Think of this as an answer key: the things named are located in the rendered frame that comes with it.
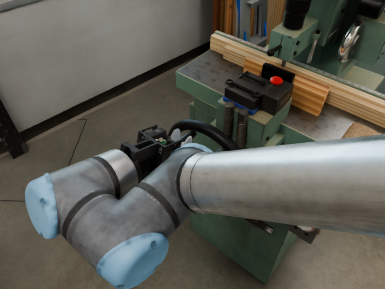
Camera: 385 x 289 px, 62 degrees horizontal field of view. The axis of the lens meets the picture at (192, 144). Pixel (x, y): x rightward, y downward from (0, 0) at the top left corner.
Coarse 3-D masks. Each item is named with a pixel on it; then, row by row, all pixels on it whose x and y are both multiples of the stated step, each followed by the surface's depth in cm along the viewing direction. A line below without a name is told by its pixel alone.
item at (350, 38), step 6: (360, 18) 86; (354, 24) 85; (360, 24) 85; (348, 30) 85; (354, 30) 84; (360, 30) 88; (348, 36) 85; (354, 36) 85; (342, 42) 86; (348, 42) 85; (354, 42) 88; (342, 48) 86; (348, 48) 86; (354, 48) 90; (342, 54) 88; (348, 54) 91; (342, 60) 90
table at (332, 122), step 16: (192, 64) 103; (208, 64) 103; (224, 64) 103; (176, 80) 103; (192, 80) 98; (208, 80) 97; (224, 80) 97; (208, 96) 97; (288, 112) 87; (304, 112) 87; (320, 112) 87; (336, 112) 87; (288, 128) 83; (304, 128) 83; (320, 128) 83; (336, 128) 83; (384, 128) 83; (272, 144) 83
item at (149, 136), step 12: (156, 132) 64; (144, 144) 60; (156, 144) 60; (168, 144) 61; (180, 144) 64; (132, 156) 57; (144, 156) 59; (156, 156) 62; (168, 156) 65; (144, 168) 61
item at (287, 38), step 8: (280, 24) 86; (304, 24) 86; (312, 24) 86; (272, 32) 84; (280, 32) 83; (288, 32) 83; (296, 32) 83; (304, 32) 84; (272, 40) 85; (280, 40) 84; (288, 40) 82; (296, 40) 82; (304, 40) 87; (312, 40) 92; (272, 48) 87; (288, 48) 83; (296, 48) 85; (304, 48) 90; (280, 56) 86; (288, 56) 85
